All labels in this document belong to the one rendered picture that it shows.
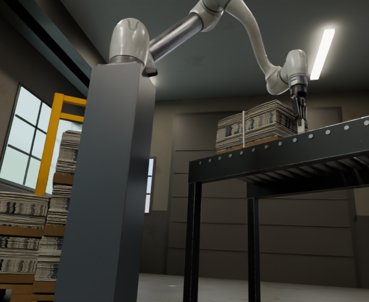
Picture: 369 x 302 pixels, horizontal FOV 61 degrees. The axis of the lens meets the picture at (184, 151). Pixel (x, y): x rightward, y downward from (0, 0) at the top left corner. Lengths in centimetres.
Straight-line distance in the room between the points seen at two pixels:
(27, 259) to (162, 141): 473
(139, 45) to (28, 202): 108
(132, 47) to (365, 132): 90
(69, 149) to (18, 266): 69
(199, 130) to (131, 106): 507
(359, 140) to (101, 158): 88
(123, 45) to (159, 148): 504
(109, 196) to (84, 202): 9
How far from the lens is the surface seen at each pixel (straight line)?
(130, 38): 136
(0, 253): 195
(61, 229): 153
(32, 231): 192
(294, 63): 170
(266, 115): 154
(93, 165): 113
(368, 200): 608
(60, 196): 154
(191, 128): 624
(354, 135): 123
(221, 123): 172
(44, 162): 332
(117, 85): 122
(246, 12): 175
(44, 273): 154
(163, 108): 662
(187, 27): 176
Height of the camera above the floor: 32
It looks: 18 degrees up
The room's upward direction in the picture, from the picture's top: 3 degrees clockwise
